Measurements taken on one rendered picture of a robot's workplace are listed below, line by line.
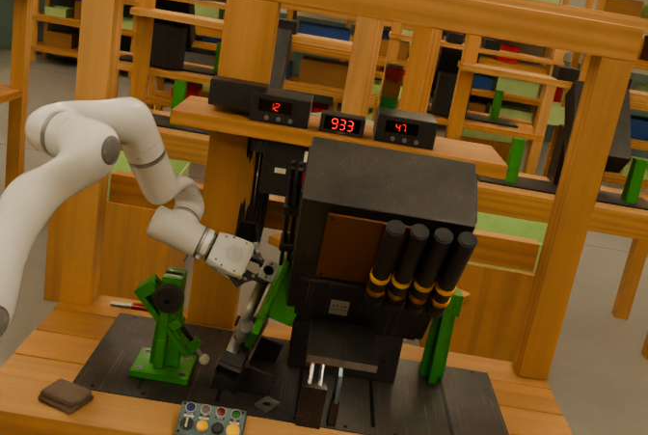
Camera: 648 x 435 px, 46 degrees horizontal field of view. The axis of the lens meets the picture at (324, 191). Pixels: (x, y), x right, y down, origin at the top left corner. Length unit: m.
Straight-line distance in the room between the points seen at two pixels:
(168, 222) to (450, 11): 0.92
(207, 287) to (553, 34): 1.21
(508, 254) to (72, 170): 1.35
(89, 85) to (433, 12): 0.96
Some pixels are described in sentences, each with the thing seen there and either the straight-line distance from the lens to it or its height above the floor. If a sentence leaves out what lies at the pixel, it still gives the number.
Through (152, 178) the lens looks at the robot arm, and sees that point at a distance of 1.79.
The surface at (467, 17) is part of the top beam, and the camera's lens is 2.12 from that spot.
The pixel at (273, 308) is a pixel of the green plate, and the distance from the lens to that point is 1.91.
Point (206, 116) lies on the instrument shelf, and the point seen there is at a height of 1.54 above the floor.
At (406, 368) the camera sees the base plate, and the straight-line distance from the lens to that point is 2.27.
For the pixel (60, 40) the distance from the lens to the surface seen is 12.05.
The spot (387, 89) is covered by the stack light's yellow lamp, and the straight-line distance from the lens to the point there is 2.14.
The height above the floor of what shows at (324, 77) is 0.79.
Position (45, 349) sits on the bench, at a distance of 2.19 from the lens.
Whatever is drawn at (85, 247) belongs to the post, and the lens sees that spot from 2.36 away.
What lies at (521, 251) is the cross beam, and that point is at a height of 1.25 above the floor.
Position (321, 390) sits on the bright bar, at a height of 1.01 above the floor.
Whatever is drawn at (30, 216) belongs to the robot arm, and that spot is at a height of 1.41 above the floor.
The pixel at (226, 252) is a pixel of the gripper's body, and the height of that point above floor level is 1.24.
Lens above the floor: 1.95
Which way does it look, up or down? 16 degrees down
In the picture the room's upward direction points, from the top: 10 degrees clockwise
